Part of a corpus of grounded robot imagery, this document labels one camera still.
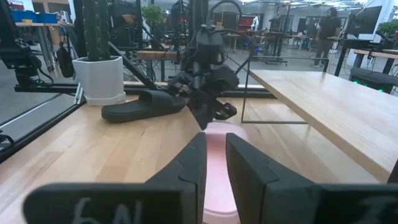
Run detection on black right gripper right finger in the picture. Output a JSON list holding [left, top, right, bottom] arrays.
[[225, 133, 398, 224]]

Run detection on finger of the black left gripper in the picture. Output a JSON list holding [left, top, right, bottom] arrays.
[[201, 101, 215, 130], [186, 98, 205, 129]]

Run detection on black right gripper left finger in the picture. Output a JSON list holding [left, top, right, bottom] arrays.
[[22, 131, 208, 224]]

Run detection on black slide sandal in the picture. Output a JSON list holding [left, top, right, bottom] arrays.
[[101, 89, 189, 124]]

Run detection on wooden bench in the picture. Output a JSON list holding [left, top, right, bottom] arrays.
[[136, 49, 180, 82]]

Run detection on green leafy potted plant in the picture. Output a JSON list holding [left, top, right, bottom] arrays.
[[142, 4, 165, 30], [377, 20, 398, 38]]

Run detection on white hexagonal plant pot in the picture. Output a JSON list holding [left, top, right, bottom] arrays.
[[72, 55, 127, 106]]

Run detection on person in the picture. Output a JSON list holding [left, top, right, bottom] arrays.
[[313, 6, 343, 68]]

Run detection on green cactus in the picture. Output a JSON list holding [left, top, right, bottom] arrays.
[[82, 0, 111, 62]]

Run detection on black hanging bag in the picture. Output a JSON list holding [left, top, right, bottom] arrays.
[[55, 42, 75, 78]]

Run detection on black rig crossbar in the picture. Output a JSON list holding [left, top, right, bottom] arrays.
[[0, 101, 86, 164]]

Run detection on black computer case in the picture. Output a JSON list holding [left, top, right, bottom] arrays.
[[349, 67, 398, 94]]

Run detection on black flat monitor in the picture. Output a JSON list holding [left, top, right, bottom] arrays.
[[345, 5, 383, 35]]

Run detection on blue plastic bin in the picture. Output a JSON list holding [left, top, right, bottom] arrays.
[[10, 10, 38, 23], [37, 12, 58, 24]]

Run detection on wooden top workbench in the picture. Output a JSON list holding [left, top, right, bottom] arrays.
[[14, 21, 62, 73]]

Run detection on black equipment stand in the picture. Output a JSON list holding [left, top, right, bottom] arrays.
[[0, 0, 55, 94]]

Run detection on black cable loop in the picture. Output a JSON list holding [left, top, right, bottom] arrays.
[[206, 0, 243, 32]]

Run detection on wooden shelf with black frame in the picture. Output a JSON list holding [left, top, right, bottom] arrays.
[[241, 55, 398, 185]]

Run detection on black frame wooden desk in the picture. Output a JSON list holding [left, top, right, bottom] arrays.
[[334, 39, 398, 77]]

